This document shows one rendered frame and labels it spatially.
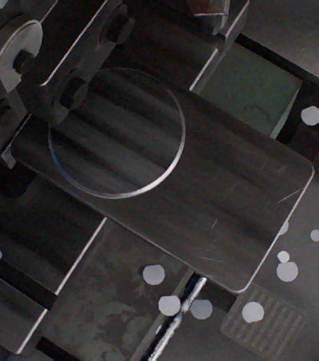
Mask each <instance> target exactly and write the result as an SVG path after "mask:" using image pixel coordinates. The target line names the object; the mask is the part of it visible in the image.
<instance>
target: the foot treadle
mask: <svg viewBox="0 0 319 361"><path fill-rule="evenodd" d="M198 296H199V297H200V298H202V299H203V300H205V301H210V303H211V304H213V305H215V306H217V307H218V308H219V309H221V310H223V311H225V312H226V313H227V315H226V317H225V319H224V320H223V322H222V324H221V326H220V331H221V332H222V333H223V334H224V335H226V336H228V337H230V338H232V339H233V340H234V341H236V342H238V343H239V344H240V345H242V346H244V347H246V348H247V349H249V350H251V351H253V352H254V353H256V354H257V355H259V356H262V357H264V358H265V359H266V360H268V361H281V360H282V359H283V358H284V356H285V355H286V353H287V351H288V350H289V349H290V347H291V345H292V344H293V342H294V340H295V338H296V336H297V335H298V333H299V331H300V329H301V328H302V326H303V325H304V323H305V320H306V316H305V314H304V313H303V312H302V311H301V310H299V309H298V308H296V307H293V306H291V305H290V304H288V303H287V302H285V301H283V300H281V299H280V298H278V297H277V296H276V295H274V294H273V293H271V292H268V291H267V290H265V289H263V288H261V287H259V286H258V285H257V284H255V283H252V282H251V283H250V284H249V286H248V287H247V288H246V289H245V291H244V292H242V293H240V295H239V296H238V297H234V296H233V295H231V294H229V293H228V292H227V291H225V290H223V289H222V288H219V287H218V286H217V285H215V284H213V283H212V284H211V283H210V282H208V281H207V282H206V284H205V286H204V288H203V289H202V290H201V292H200V294H199V295H198ZM251 302H254V303H257V304H259V305H260V306H262V307H263V318H262V319H260V320H257V321H253V322H246V321H245V320H244V319H243V316H242V310H243V307H244V306H245V305H246V304H248V303H251Z"/></svg>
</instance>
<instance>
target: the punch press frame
mask: <svg viewBox="0 0 319 361"><path fill-rule="evenodd" d="M302 82H303V81H302V80H301V79H300V78H298V77H296V76H294V75H292V74H291V73H289V72H287V71H285V70H283V69H282V68H280V67H278V66H276V65H275V64H273V63H271V62H270V61H268V60H265V59H264V58H262V57H261V56H258V55H257V54H255V53H253V52H251V50H249V49H247V48H245V47H243V46H242V45H240V44H238V43H236V42H233V43H232V44H231V46H230V48H229V50H228V51H227V53H226V54H225V55H224V57H223V58H222V60H221V62H220V63H219V65H218V66H217V68H216V69H215V71H214V72H213V74H212V76H211V77H210V79H209V80H208V81H207V83H206V85H205V87H204V88H203V90H202V91H201V92H200V94H199V95H200V96H201V97H203V98H205V99H206V100H208V101H210V102H212V103H214V104H216V105H217V106H220V107H221V108H222V109H224V110H226V112H228V113H230V114H232V115H233V116H235V117H236V118H239V119H241V120H242V121H244V122H247V123H248V124H250V125H252V126H253V127H255V128H257V129H258V130H260V131H262V132H263V133H265V134H267V135H269V137H271V138H273V139H276V137H277V135H278V134H279V133H280V130H281V128H282V126H283V125H284V124H285V122H286V119H287V117H288V115H289V112H290V110H291V108H292V104H293V102H294V100H295V98H296V95H297V93H298V91H299V89H300V86H301V84H302ZM156 265H160V266H161V267H162V268H163V270H164V275H165V277H164V280H163V281H162V282H161V283H159V284H155V285H152V284H148V283H147V282H146V281H145V279H144V278H143V271H144V269H145V267H149V266H156ZM193 273H194V271H192V270H190V269H189V268H187V267H185V265H183V264H182V263H179V262H178V261H176V260H175V259H173V258H172V257H170V256H168V255H166V254H165V253H163V252H162V251H160V250H158V249H157V248H155V247H153V246H151V245H150V244H148V243H146V242H144V241H143V240H142V239H140V238H138V237H137V236H135V235H133V234H132V233H130V232H129V231H126V230H124V229H123V228H122V227H121V226H120V225H118V224H116V223H115V224H114V225H113V227H112V228H111V230H110V232H109V234H108V235H107V237H106V239H105V240H104V242H103V243H102V245H101V246H100V247H99V249H98V250H97V252H96V254H95V256H94V257H93V258H92V260H91V261H90V263H89V265H88V266H87V268H86V269H85V270H84V272H83V274H82V275H81V277H80V279H79V280H78V281H77V283H76V284H75V286H74V287H73V289H72V291H71V292H70V294H69V295H68V297H67V298H66V300H64V302H63V304H62V305H61V307H60V310H59V311H58V313H57V314H56V316H55V317H54V318H53V320H52V322H51V323H50V324H49V325H48V328H47V329H46V330H45V331H44V332H45V333H44V334H43V336H44V337H45V338H47V339H49V340H50V341H52V342H54V343H55V344H56V345H57V346H60V347H61V348H63V349H64V350H66V351H67V352H68V353H70V354H71V355H73V356H75V357H76V358H78V359H79V360H81V361H138V359H139V357H140V355H141V354H142V353H143V351H144V349H145V348H146V347H147V346H148V344H149V342H150V341H151V340H152V338H153V336H154V335H155V332H156V331H157V329H158V328H159V326H160V324H161V322H162V321H163V320H164V319H165V317H166V315H165V314H162V312H161V311H160V308H159V302H160V299H161V298H162V297H174V296H175V297H178V296H179V294H180V292H181V291H182V289H183V287H184V286H185V285H186V284H187V283H188V281H189V279H190V277H191V276H192V274H193ZM206 282H207V279H205V278H203V277H202V276H200V275H198V274H196V273H195V275H194V276H193V278H192V279H191V281H190V283H189V284H188V286H187V288H185V290H184V291H183V293H182V294H181V296H180V298H179V301H180V309H179V311H178V313H176V314H174V315H173V316H168V317H167V319H166V320H165V321H164V323H163V325H162V326H161V327H160V329H159V331H158V333H157V335H156V336H155V337H154V339H153V341H152V342H151V345H150V346H149V347H148V348H147V350H146V351H145V353H144V355H143V357H142V358H141V359H140V361H157V360H158V358H159V357H160V355H161V353H162V352H163V350H164V349H165V347H166V346H167V344H168V343H169V341H170V339H171V338H172V336H173V335H174V333H175V331H176V329H177V328H178V326H179V324H180V323H181V321H182V320H183V318H184V316H185V315H186V313H187V312H188V311H189V309H191V306H192V304H193V302H194V301H195V300H196V299H197V297H198V295H199V294H200V292H201V290H202V289H203V288H204V286H205V284H206Z"/></svg>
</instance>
